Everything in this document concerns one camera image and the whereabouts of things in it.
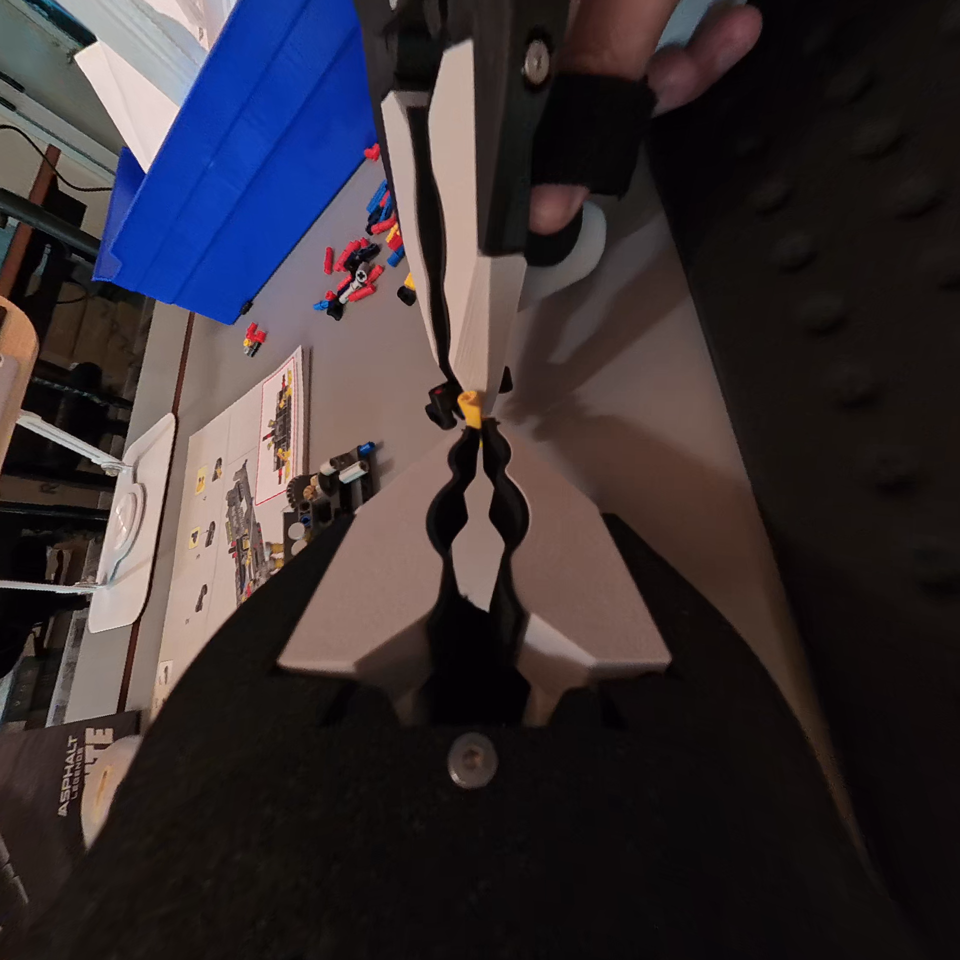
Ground lego instruction booklet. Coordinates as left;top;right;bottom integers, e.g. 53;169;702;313
150;345;310;714

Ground black dimpled cloth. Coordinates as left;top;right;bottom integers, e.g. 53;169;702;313
645;0;960;901

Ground pile of lego pins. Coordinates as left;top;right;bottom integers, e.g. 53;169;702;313
313;142;417;324

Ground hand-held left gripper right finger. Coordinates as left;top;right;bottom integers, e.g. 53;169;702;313
481;420;674;729

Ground black lego connector piece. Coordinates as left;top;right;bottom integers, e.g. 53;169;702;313
424;366;516;432

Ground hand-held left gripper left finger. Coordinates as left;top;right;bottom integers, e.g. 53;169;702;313
276;429;481;727

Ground partly built lego chassis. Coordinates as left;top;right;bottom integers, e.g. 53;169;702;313
281;441;380;556

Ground blue plastic bin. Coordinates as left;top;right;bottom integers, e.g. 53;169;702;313
91;0;384;327

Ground lego set box yellow car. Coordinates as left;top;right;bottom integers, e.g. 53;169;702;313
0;708;144;960

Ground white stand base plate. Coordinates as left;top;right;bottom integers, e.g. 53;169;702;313
0;412;177;635

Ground person's right hand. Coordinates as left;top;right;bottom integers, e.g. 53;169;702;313
527;0;764;235

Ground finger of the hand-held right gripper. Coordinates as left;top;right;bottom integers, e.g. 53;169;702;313
431;37;532;410
379;90;460;385

